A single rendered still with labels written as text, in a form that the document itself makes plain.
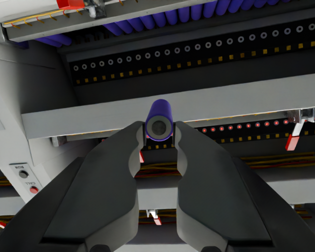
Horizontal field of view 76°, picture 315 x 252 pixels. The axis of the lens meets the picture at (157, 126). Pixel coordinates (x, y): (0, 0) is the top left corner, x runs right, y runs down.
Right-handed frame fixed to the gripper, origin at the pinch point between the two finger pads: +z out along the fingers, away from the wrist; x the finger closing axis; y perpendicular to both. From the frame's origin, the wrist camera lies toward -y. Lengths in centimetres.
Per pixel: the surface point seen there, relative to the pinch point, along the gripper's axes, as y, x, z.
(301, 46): -0.4, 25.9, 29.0
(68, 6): -6.8, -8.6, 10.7
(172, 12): -6.0, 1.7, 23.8
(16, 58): 0.5, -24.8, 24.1
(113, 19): -5.3, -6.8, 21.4
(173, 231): 50, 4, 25
